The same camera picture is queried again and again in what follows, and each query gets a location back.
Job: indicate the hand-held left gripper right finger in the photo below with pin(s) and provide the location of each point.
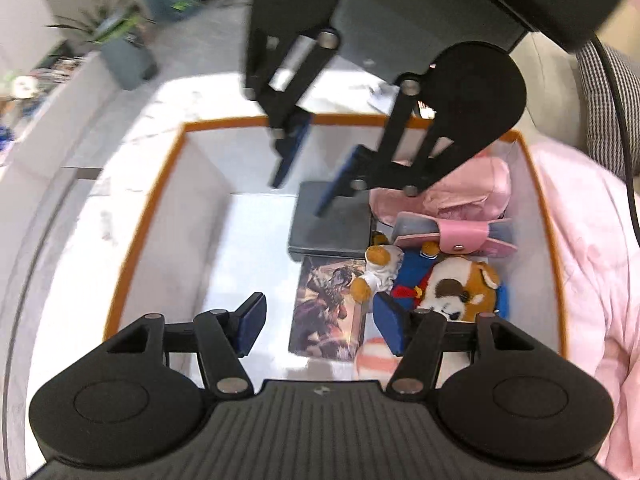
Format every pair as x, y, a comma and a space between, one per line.
390, 327

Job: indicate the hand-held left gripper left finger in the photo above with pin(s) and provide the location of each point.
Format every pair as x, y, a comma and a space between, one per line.
252, 322

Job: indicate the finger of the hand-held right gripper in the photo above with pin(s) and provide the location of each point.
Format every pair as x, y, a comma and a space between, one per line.
292, 145
340, 180

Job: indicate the pink white striped plush toy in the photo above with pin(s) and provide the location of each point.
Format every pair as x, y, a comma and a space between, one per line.
372, 360

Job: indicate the dark grey box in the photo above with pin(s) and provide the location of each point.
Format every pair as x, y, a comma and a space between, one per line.
330, 235

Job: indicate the box with art print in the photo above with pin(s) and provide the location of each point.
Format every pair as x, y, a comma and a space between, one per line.
325, 310

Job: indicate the white orange-rimmed storage box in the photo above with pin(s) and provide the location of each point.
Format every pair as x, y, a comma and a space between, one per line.
240, 250

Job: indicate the plush dog toy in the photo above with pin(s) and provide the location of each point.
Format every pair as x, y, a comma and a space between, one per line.
470, 280

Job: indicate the pink plush pouch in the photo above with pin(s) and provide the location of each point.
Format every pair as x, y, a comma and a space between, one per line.
465, 195

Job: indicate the pink snap case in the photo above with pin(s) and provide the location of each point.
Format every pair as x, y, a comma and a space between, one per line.
460, 235

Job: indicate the beige sofa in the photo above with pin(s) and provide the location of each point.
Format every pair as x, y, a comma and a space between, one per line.
550, 95

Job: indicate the checked cushion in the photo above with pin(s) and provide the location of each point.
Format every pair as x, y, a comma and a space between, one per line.
600, 110

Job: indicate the pink fleece clothing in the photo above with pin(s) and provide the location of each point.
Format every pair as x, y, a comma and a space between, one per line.
600, 285

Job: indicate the long-leaf potted plant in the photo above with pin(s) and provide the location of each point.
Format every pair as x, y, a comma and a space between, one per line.
100, 22

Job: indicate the white marble television cabinet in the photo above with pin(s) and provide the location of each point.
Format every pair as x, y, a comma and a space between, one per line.
60, 125

